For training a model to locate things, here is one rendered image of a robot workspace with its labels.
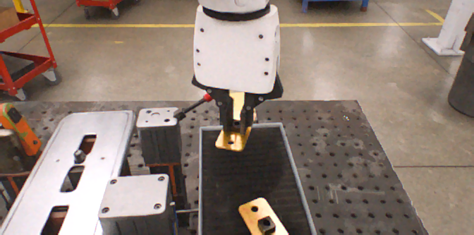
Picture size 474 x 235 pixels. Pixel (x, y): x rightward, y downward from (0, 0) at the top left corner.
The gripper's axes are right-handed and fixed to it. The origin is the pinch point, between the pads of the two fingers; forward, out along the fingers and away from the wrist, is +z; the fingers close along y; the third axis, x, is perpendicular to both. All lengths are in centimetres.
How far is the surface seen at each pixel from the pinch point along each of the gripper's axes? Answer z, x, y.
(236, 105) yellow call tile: 7.9, -13.1, 3.6
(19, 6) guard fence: 113, -285, 352
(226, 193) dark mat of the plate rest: 8.0, 6.8, -0.4
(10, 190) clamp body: 37, -3, 58
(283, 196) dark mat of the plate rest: 8.0, 5.3, -7.8
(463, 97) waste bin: 111, -205, -113
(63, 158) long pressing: 23.8, -5.8, 40.4
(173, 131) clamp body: 19.9, -16.0, 18.8
